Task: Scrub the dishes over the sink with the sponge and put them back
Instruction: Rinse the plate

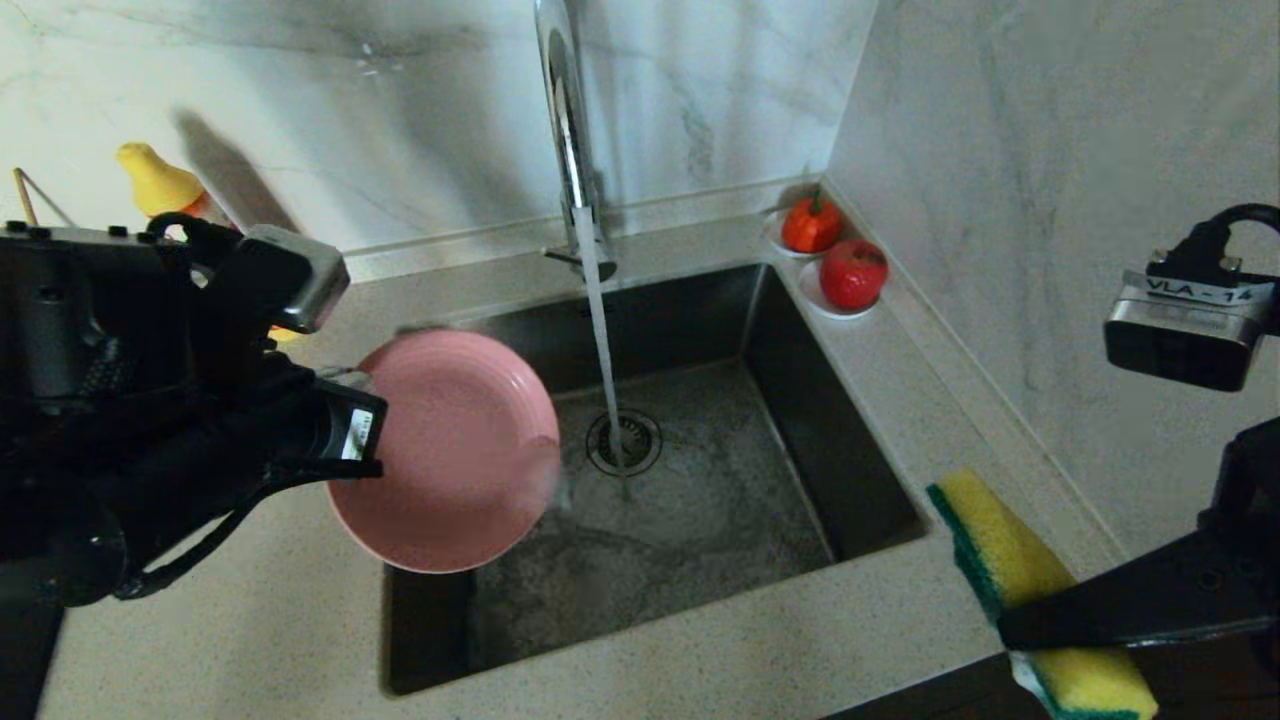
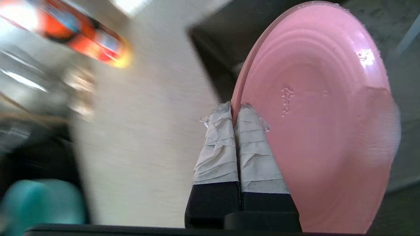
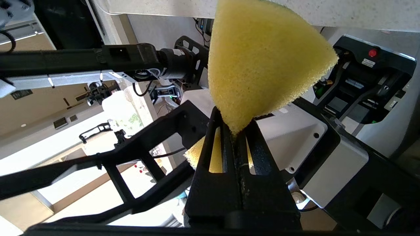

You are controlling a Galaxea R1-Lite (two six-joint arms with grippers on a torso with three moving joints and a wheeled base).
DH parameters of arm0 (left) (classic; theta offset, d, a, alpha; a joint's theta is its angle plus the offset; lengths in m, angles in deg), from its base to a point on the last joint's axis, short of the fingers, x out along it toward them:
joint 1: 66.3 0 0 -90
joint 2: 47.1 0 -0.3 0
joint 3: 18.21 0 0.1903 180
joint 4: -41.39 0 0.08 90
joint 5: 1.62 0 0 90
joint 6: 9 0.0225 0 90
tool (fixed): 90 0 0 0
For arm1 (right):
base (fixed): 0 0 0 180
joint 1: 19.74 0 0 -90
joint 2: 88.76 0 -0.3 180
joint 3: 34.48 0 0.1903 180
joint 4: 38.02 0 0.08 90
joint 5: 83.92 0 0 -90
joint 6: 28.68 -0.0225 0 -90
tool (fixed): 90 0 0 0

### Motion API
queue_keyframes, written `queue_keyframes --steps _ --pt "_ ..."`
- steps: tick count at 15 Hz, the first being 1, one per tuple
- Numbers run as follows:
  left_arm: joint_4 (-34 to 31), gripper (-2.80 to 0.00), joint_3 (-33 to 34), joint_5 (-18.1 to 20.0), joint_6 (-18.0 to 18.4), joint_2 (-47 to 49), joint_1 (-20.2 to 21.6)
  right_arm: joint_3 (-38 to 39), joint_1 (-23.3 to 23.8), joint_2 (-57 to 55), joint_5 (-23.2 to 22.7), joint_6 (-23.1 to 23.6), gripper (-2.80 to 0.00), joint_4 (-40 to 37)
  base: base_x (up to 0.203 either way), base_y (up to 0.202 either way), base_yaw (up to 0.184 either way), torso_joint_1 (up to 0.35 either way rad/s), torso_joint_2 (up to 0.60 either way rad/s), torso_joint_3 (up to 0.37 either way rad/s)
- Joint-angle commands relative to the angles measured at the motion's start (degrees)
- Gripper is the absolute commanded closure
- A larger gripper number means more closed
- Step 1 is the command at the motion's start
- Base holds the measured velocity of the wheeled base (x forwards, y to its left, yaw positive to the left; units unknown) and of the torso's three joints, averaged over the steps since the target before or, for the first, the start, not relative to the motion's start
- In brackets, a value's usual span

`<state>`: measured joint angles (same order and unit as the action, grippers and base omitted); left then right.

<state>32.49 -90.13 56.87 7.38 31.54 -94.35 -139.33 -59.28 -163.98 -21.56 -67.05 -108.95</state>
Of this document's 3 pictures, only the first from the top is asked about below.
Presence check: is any pink plate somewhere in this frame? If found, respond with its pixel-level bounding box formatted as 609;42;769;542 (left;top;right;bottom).
326;328;561;575

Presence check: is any yellow sponge green backing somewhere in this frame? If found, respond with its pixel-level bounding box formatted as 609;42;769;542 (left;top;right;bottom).
926;468;1161;720

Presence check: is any orange detergent bottle yellow cap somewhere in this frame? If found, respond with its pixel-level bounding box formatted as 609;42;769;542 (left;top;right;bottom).
116;141;301;344

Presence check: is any chrome kitchen faucet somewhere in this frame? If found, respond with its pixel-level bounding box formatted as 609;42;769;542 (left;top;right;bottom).
529;0;618;287

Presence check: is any stainless steel sink basin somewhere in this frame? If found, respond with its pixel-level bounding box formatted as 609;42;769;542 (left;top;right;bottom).
385;262;931;696

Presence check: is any running water stream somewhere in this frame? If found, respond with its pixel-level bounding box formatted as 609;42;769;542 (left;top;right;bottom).
575;205;638;501

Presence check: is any round metal drain strainer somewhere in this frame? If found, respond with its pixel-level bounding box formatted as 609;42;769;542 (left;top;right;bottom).
586;408;663;478

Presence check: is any black stove cooktop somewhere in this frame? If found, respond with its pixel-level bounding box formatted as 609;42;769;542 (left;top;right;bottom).
0;595;66;720

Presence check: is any red apple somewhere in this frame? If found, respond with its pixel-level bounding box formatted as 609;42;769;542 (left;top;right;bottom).
820;238;890;311

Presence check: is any small white dish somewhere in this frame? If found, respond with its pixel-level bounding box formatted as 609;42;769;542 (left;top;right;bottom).
799;262;881;321
766;208;845;261

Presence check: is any red tomato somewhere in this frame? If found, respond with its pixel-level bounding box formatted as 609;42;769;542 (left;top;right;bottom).
781;190;845;255

